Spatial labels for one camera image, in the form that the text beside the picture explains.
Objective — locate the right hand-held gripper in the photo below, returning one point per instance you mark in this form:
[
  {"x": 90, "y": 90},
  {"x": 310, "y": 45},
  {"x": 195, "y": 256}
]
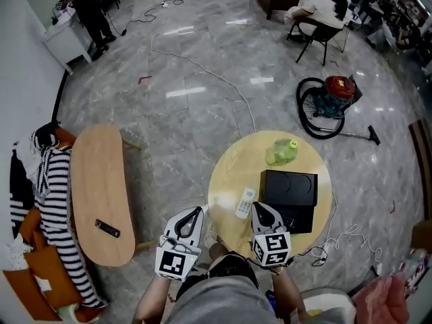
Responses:
[{"x": 271, "y": 248}]

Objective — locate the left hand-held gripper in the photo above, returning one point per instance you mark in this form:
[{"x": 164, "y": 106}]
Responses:
[{"x": 175, "y": 263}]

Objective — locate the white remote control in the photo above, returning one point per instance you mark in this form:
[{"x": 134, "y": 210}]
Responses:
[{"x": 245, "y": 202}]

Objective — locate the black box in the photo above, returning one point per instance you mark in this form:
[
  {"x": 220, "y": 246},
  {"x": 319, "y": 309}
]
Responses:
[{"x": 290, "y": 187}]

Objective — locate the black remote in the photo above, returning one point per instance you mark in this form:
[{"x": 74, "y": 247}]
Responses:
[{"x": 107, "y": 228}]

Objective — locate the person's right forearm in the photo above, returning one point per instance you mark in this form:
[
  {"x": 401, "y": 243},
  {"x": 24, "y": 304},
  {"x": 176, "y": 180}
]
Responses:
[{"x": 288, "y": 292}]

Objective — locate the person's left forearm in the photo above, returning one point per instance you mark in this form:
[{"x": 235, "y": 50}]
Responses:
[{"x": 152, "y": 299}]

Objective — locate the cardboard box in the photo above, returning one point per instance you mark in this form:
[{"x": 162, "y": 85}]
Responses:
[{"x": 423, "y": 235}]

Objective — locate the person's left shoe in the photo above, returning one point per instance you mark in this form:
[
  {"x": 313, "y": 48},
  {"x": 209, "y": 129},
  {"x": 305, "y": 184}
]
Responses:
[{"x": 211, "y": 231}]

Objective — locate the person's left leg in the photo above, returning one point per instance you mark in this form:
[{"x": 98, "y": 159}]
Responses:
[{"x": 219, "y": 250}]

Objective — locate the person's black shorts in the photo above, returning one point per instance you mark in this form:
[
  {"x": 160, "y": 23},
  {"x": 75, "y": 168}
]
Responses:
[{"x": 233, "y": 268}]

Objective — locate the round wooden table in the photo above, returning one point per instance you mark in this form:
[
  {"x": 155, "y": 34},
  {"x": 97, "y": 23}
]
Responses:
[{"x": 233, "y": 167}]

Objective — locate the green plastic bottle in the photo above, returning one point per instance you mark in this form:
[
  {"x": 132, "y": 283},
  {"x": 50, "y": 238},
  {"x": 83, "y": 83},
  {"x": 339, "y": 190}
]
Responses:
[{"x": 280, "y": 154}]

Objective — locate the black phone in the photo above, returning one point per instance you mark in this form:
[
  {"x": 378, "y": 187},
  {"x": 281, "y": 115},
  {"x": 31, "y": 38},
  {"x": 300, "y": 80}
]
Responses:
[{"x": 270, "y": 302}]

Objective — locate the person's grey shirt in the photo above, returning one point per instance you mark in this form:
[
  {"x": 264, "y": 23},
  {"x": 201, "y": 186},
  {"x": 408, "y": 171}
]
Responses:
[{"x": 222, "y": 302}]

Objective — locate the egg-shaped seat cushion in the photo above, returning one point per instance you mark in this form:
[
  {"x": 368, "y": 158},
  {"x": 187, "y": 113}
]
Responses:
[{"x": 324, "y": 299}]

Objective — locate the oval wooden table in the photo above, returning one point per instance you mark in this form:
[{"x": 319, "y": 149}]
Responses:
[{"x": 101, "y": 181}]

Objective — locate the vacuum wand with nozzle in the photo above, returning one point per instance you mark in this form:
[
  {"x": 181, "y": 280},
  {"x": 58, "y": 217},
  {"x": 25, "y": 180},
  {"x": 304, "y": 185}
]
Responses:
[{"x": 354, "y": 134}]

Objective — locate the striped knitted blanket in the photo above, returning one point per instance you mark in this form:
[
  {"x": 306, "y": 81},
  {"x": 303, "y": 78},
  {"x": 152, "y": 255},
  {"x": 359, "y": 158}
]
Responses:
[{"x": 57, "y": 187}]

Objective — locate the pink plush cushion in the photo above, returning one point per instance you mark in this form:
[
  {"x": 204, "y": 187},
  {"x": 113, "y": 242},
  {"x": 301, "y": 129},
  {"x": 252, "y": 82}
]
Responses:
[{"x": 381, "y": 299}]

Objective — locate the large orange cushion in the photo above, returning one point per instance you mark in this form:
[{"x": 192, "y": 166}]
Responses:
[{"x": 50, "y": 275}]

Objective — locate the pale green cushion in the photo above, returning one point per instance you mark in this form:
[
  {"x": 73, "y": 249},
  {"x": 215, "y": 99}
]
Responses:
[{"x": 67, "y": 312}]

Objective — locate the pack of water bottles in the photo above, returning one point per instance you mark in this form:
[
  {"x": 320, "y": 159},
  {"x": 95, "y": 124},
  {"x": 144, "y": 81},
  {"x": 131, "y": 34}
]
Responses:
[{"x": 413, "y": 268}]

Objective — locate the red vacuum cleaner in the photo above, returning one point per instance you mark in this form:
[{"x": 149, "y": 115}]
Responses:
[{"x": 339, "y": 86}]

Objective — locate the small orange cushion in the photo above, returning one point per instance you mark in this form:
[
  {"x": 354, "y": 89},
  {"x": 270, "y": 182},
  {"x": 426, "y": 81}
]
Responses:
[{"x": 30, "y": 221}]

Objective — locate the brown wooden platform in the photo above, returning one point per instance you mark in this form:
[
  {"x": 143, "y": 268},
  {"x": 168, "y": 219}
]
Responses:
[{"x": 423, "y": 154}]

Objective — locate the dark blanket with white stripes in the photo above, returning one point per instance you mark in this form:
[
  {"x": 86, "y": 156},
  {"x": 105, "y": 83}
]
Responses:
[{"x": 20, "y": 187}]

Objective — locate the black chair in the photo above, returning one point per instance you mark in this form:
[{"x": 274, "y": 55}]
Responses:
[{"x": 324, "y": 34}]

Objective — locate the white cabinet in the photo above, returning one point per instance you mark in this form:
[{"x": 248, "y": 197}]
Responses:
[{"x": 64, "y": 42}]

